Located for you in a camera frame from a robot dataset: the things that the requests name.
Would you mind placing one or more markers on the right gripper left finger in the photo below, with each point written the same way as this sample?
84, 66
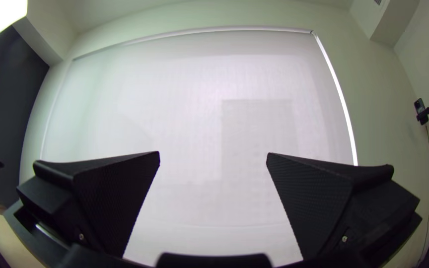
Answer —
106, 193

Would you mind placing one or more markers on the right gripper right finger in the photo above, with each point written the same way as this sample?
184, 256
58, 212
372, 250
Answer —
318, 201

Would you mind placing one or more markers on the black phone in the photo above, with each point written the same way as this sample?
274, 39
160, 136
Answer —
421, 111

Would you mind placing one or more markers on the white roller blind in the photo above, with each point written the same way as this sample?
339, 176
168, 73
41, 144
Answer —
199, 93

